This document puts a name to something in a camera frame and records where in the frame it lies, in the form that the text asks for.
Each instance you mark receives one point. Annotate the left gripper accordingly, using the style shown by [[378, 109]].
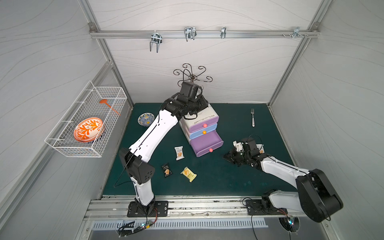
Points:
[[199, 102]]

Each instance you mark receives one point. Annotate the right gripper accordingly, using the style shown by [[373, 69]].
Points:
[[234, 156]]

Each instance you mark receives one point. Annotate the purple drawer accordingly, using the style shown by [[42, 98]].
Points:
[[199, 124], [206, 144]]

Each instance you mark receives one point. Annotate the blue drawer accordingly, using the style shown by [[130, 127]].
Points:
[[203, 131]]

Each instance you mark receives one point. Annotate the white cookie packet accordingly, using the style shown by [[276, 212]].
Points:
[[179, 153], [261, 148]]

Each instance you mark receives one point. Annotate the yellow cookie packet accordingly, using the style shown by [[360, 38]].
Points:
[[188, 173]]

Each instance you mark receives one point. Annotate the black cookie packet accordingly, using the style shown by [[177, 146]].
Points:
[[166, 170]]

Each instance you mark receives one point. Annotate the white drawer cabinet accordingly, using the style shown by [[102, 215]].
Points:
[[208, 112]]

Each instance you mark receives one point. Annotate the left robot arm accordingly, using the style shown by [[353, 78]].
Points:
[[135, 158]]

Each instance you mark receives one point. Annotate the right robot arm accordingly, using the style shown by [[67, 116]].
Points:
[[315, 195]]

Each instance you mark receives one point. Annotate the blue patterned bowl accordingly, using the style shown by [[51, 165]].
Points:
[[146, 119]]

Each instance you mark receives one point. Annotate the metal fork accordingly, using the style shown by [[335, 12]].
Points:
[[253, 117]]

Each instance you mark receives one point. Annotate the green table mat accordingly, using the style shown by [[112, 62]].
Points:
[[216, 176]]

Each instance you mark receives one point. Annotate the metal hook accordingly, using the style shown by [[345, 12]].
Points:
[[190, 33], [156, 40], [296, 34], [223, 32]]

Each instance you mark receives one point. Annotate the orange spatula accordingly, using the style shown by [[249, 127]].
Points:
[[105, 101]]

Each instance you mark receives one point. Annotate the orange patterned plate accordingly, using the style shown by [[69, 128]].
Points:
[[89, 130]]

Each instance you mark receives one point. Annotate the white vent strip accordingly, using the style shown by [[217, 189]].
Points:
[[183, 224]]

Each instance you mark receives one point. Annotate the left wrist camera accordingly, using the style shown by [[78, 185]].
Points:
[[191, 91]]

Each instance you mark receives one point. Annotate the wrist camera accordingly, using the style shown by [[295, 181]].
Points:
[[247, 146], [191, 91]]

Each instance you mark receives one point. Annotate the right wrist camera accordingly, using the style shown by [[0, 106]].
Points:
[[247, 146]]

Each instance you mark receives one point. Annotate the brown wire mug tree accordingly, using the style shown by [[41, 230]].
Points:
[[188, 75]]

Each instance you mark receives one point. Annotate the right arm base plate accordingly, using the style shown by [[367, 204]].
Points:
[[262, 207]]

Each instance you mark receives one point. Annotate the aluminium top rail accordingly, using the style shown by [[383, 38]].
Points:
[[201, 34]]

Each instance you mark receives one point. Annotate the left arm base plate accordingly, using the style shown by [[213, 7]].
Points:
[[155, 208]]

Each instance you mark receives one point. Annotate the white wire basket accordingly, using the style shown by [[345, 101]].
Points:
[[87, 105]]

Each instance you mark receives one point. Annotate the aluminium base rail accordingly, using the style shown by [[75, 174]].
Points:
[[180, 207]]

